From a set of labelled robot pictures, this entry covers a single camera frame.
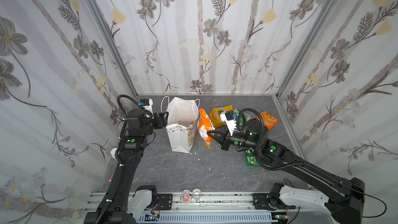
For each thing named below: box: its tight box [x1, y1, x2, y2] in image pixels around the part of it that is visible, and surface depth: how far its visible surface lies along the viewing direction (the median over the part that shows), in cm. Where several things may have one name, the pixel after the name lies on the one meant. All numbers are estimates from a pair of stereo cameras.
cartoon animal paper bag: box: [165, 96, 199, 154], surface depth 84 cm
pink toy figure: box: [180, 188, 192, 205], surface depth 75 cm
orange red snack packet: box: [254, 110, 280, 131], surface depth 103 cm
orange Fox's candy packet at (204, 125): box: [197, 108, 216, 150], surface depth 65 cm
